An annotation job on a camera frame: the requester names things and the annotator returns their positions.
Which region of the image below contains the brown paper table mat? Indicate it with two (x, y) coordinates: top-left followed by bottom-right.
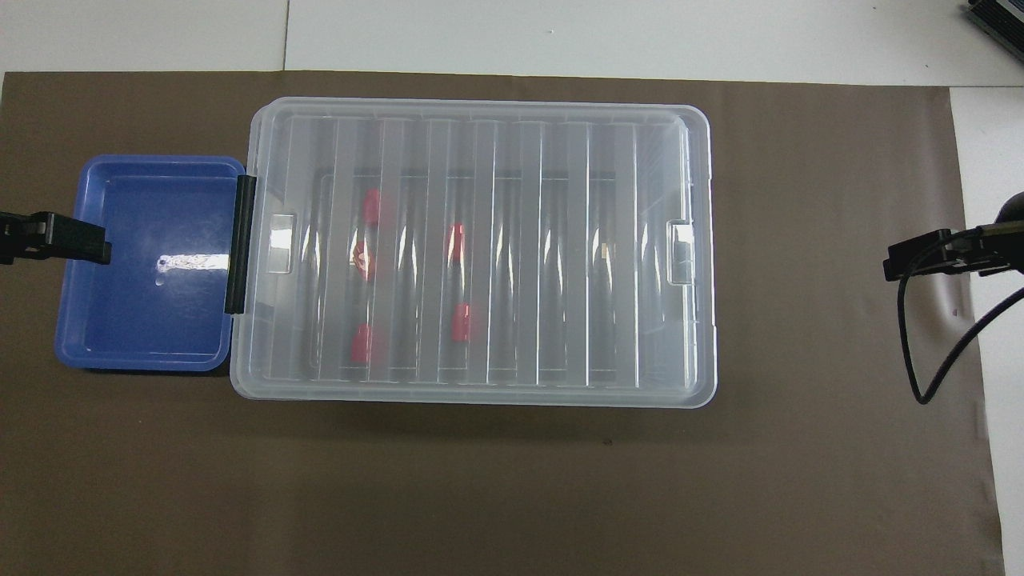
(0, 70), (1005, 576)

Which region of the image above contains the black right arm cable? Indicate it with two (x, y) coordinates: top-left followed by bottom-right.
(898, 228), (1024, 405)

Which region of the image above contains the blue plastic tray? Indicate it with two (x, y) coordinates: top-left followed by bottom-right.
(54, 154), (246, 373)

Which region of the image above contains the dark grey ribbed device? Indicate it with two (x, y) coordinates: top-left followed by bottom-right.
(964, 0), (1024, 50)

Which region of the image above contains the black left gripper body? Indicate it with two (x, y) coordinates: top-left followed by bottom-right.
(0, 211), (50, 266)

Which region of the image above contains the clear ribbed plastic lid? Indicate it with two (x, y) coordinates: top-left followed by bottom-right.
(230, 96), (718, 409)

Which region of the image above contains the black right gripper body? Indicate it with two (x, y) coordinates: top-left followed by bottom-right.
(954, 222), (1001, 278)

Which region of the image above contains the clear plastic storage box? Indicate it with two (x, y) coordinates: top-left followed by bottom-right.
(232, 98), (718, 409)

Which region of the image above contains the black box latch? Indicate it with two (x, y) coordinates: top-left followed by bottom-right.
(225, 174), (258, 314)

